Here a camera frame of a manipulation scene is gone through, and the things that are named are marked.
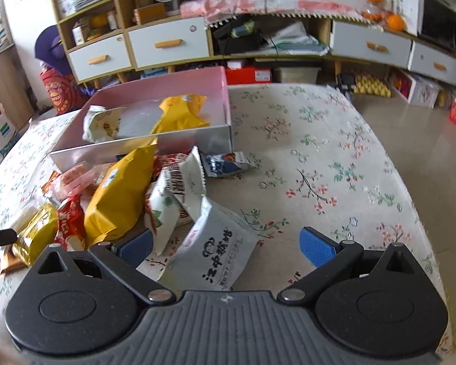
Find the black microwave oven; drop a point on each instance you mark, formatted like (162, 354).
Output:
(439, 22)

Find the red gift bag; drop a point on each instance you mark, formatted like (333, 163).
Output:
(60, 91)

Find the wooden tv cabinet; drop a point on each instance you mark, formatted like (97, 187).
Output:
(121, 3)

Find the large yellow snack packet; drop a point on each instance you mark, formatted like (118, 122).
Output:
(117, 197)

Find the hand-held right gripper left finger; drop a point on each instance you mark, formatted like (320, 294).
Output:
(136, 245)

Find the purple cloth bag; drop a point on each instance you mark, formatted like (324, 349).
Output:
(49, 49)

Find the yellow fruit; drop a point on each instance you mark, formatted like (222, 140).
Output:
(98, 21)

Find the clear plastic storage container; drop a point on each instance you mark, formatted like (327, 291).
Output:
(296, 75)

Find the gold snack packet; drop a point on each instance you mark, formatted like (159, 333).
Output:
(34, 234)

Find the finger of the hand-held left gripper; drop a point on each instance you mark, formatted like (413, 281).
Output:
(0, 237)

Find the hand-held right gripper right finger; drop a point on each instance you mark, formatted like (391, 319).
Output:
(317, 247)

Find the pink and silver cardboard box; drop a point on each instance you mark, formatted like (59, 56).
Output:
(212, 137)

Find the white floral box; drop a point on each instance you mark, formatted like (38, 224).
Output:
(421, 91)

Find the pink patterned cloth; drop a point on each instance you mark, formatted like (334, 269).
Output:
(288, 5)

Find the red box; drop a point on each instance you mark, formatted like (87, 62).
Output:
(247, 76)

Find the small white carton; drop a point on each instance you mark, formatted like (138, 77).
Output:
(78, 35)

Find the black bag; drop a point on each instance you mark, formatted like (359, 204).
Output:
(235, 43)

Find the wooden side cabinet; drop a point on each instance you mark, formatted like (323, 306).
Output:
(5, 80)

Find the bag of small oranges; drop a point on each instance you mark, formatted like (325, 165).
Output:
(372, 17)

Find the brown cardboard box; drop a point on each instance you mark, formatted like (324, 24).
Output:
(150, 13)

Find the white shopping bag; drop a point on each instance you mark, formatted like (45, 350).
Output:
(0, 133)

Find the blue and white snack packet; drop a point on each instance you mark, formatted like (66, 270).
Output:
(228, 165)

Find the red and white snack packet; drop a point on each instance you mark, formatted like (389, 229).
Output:
(168, 159)

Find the pile of white papers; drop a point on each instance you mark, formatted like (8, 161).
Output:
(296, 38)

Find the white snack packet orange print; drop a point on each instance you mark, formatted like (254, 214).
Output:
(98, 125)

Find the yellow egg tray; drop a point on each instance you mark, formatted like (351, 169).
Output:
(370, 85)

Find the small black device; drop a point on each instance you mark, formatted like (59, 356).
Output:
(345, 81)

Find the white snack packet brown stripes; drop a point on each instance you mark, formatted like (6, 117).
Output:
(192, 182)

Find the orange brown snack packet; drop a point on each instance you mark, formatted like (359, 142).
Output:
(7, 264)

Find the large pink cracker packet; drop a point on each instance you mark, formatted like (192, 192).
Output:
(66, 182)

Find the white snack packet black print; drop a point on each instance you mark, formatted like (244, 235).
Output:
(212, 251)

